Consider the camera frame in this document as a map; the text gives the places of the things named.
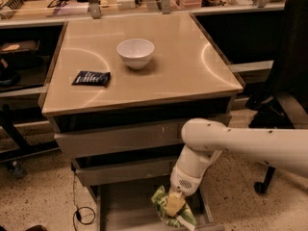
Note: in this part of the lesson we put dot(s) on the grey drawer cabinet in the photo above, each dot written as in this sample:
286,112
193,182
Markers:
185,78

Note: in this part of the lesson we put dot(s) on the green jalapeno chip bag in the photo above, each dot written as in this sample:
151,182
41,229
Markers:
183,219

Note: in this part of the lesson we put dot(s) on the brown shoe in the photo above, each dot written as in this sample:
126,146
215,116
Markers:
36,228

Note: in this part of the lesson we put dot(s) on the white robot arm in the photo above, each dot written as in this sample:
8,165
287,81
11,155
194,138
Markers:
205,139

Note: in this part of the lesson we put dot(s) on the middle grey drawer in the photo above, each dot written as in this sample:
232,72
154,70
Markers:
125,166

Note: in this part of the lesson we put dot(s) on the black table leg frame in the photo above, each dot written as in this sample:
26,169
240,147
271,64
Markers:
8,119

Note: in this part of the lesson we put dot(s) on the black caster wheel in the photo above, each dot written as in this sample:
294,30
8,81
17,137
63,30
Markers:
17,171

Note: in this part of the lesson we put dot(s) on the dark blue snack packet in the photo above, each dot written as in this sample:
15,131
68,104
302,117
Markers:
92,78

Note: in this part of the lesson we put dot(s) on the top grey drawer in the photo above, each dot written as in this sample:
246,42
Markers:
109,140

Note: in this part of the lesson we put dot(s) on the black office chair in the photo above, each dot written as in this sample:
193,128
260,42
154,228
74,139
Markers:
281,102

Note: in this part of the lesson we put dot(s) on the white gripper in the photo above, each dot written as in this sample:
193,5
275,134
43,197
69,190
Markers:
182,181

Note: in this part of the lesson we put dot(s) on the bottom open grey drawer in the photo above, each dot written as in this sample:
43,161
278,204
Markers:
127,206

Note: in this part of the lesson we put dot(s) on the white ceramic bowl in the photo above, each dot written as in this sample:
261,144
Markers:
136,53

